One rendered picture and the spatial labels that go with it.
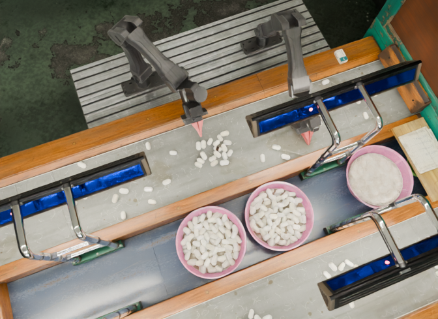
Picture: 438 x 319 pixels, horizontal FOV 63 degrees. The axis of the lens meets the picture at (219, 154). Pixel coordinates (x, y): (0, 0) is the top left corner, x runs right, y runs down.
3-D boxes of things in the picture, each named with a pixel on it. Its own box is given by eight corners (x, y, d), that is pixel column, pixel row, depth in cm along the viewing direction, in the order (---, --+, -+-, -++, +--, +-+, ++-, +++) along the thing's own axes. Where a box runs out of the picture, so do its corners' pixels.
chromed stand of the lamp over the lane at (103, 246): (65, 220, 144) (3, 198, 102) (113, 203, 147) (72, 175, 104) (76, 265, 139) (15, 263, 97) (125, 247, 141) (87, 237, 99)
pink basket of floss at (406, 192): (329, 195, 149) (337, 190, 140) (351, 142, 157) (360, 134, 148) (390, 224, 146) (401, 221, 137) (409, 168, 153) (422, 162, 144)
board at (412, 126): (390, 129, 149) (392, 128, 148) (421, 117, 151) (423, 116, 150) (431, 202, 140) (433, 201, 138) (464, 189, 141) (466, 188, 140)
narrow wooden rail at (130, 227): (6, 269, 140) (-10, 269, 130) (407, 122, 162) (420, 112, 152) (9, 283, 139) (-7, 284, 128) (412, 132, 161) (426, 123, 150)
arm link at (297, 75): (313, 91, 136) (304, 6, 126) (291, 96, 135) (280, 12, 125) (301, 87, 148) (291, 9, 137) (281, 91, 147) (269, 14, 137)
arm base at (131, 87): (164, 74, 158) (159, 61, 160) (120, 89, 155) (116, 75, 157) (166, 83, 165) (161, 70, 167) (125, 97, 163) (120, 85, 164)
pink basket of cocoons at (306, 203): (229, 215, 146) (230, 212, 137) (275, 173, 152) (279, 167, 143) (275, 266, 140) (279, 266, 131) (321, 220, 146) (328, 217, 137)
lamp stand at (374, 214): (322, 228, 145) (367, 211, 102) (365, 211, 147) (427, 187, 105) (343, 274, 139) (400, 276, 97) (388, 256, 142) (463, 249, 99)
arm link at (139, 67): (154, 75, 156) (132, 22, 126) (143, 85, 154) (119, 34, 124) (143, 68, 158) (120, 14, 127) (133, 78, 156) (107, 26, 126)
